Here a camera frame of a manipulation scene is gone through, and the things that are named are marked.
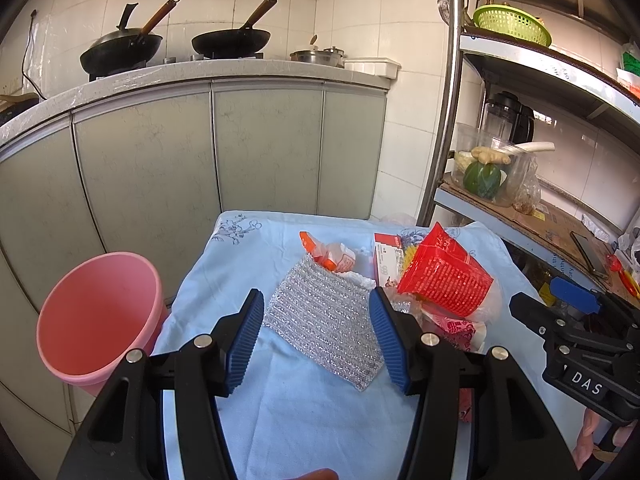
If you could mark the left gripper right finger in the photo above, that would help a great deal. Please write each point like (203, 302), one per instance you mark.
(423, 365)

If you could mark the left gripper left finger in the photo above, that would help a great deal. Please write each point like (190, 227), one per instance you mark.
(208, 367)

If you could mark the pink white wrapper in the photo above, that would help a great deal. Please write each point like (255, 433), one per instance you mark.
(463, 334)

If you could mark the red plastic snack bag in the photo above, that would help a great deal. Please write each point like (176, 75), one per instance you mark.
(444, 273)

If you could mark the silver bubble wrap pouch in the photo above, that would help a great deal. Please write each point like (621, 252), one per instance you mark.
(326, 319)

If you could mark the red white medicine box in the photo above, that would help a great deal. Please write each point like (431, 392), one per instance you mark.
(389, 259)

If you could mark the orange white small wrapper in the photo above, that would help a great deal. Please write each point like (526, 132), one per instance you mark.
(334, 257)

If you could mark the white foam fruit net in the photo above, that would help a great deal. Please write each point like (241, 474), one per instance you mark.
(358, 280)

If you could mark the yellow foam fruit net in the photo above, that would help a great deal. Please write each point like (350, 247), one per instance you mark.
(409, 254)

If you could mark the kitchen counter cabinet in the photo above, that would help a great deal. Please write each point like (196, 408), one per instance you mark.
(145, 162)

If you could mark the person's right hand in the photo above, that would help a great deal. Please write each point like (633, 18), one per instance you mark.
(585, 446)

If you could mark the black smartphone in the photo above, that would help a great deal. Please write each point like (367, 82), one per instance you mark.
(592, 260)

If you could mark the pink plastic bucket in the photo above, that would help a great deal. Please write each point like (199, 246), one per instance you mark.
(98, 311)

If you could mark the green bell pepper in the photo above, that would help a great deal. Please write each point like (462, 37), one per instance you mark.
(483, 181)

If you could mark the ginger root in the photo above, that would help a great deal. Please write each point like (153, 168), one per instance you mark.
(486, 156)

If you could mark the white plastic tray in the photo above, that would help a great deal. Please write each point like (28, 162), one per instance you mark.
(380, 67)

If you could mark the right black wok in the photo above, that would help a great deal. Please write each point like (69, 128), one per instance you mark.
(241, 42)

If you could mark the black wok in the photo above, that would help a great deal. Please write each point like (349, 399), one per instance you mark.
(241, 42)
(126, 48)

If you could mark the steel pot with lid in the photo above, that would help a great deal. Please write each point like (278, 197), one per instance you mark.
(331, 56)

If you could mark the left black wok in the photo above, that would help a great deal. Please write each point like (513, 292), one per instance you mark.
(126, 48)

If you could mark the green plastic basket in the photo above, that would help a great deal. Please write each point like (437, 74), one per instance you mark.
(513, 22)

